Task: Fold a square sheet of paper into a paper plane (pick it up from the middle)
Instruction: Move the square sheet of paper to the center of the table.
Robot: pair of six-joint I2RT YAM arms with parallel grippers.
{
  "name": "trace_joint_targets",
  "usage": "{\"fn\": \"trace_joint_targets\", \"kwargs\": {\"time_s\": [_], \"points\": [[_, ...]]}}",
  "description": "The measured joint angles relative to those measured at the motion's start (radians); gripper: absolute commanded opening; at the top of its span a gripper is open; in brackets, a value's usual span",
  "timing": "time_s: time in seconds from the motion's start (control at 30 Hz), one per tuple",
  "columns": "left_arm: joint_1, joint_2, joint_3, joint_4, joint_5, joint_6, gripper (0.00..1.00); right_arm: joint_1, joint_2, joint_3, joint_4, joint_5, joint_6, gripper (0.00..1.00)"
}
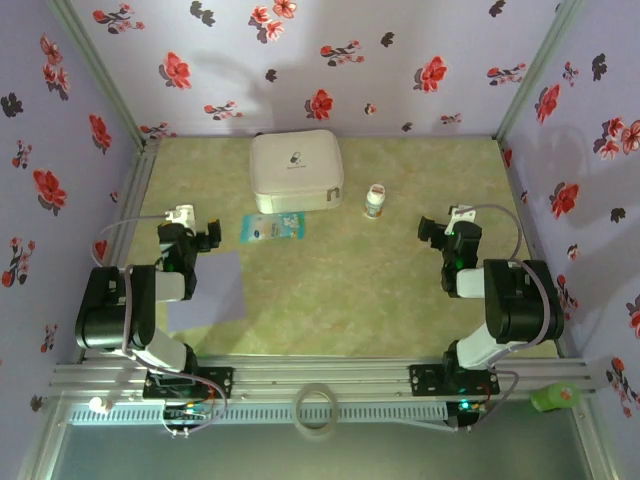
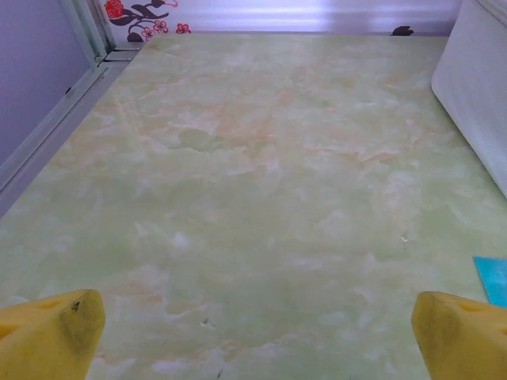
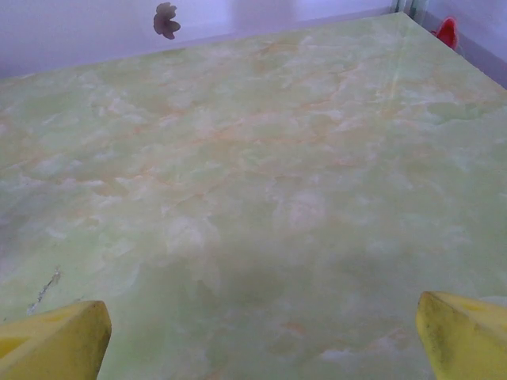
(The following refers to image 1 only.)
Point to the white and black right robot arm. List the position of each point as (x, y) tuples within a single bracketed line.
[(520, 300)]

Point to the aluminium side rail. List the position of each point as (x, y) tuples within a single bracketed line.
[(132, 200), (510, 175)]

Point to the aluminium corner post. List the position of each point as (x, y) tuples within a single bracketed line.
[(540, 70), (95, 75)]

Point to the long aluminium frame rail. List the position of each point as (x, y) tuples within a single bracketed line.
[(320, 372)]

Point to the clear tape roll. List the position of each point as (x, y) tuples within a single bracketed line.
[(317, 434)]

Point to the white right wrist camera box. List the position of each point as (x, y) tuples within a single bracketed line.
[(462, 212)]

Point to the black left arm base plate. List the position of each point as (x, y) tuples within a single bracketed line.
[(220, 382)]

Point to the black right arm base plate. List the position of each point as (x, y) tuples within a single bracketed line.
[(422, 380)]

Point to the green plastic container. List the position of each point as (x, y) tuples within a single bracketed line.
[(555, 397)]

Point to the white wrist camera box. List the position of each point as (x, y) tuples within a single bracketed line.
[(181, 215), (462, 212)]

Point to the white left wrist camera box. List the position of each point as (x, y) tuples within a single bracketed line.
[(181, 215)]

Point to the small white bottle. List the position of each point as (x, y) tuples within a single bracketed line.
[(100, 404)]

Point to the blue wet wipes packet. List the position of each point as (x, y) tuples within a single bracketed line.
[(272, 227)]

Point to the purple paper sheet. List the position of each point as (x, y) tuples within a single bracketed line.
[(220, 290)]

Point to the white pill bottle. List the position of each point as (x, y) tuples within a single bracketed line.
[(374, 200)]

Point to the white zip case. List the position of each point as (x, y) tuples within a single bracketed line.
[(310, 155)]

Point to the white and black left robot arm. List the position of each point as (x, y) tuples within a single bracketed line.
[(105, 310)]

